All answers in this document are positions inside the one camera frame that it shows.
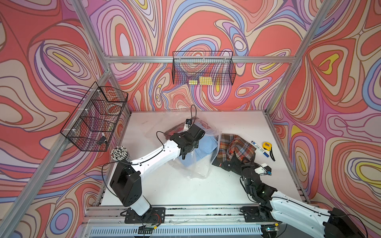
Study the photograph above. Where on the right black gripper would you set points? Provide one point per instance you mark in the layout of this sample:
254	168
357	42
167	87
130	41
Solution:
244	168

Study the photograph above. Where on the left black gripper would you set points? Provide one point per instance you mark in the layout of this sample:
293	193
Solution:
196	144

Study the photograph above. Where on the clear plastic vacuum bag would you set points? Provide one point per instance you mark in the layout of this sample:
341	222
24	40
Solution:
201	168

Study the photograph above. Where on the red plaid shirt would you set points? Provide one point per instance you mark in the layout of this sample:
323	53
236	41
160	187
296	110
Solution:
233	145

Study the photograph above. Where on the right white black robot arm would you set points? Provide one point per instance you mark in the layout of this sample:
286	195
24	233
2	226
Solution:
275	206

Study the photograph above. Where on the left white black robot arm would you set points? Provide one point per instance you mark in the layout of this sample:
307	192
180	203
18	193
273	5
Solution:
126	181

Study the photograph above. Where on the light blue folded shirt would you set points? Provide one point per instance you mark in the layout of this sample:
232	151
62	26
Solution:
207	146

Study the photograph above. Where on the blue white marker pen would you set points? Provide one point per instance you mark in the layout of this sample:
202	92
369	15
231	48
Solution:
260	149

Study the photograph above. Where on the yellow tape measure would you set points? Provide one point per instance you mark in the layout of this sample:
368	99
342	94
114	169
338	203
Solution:
268	147

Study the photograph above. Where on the yellow sticky note blocks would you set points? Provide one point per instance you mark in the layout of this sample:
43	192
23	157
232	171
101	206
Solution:
202	80

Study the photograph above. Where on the bundle of white sticks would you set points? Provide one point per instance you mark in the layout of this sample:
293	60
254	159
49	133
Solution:
120	153

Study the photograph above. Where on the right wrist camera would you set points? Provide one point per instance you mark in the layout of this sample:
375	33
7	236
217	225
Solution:
265	170

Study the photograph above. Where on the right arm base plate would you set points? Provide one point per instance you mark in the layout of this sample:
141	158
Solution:
255	214

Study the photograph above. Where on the black wire basket back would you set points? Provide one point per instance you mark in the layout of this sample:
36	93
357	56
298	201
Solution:
188	65

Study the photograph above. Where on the black wire basket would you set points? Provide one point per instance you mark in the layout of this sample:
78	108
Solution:
91	126
188	65

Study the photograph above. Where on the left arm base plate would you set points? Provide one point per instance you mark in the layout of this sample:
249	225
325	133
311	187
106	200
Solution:
155	215

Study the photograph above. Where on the black wire basket left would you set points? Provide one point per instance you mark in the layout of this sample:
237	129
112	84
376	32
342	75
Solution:
91	126

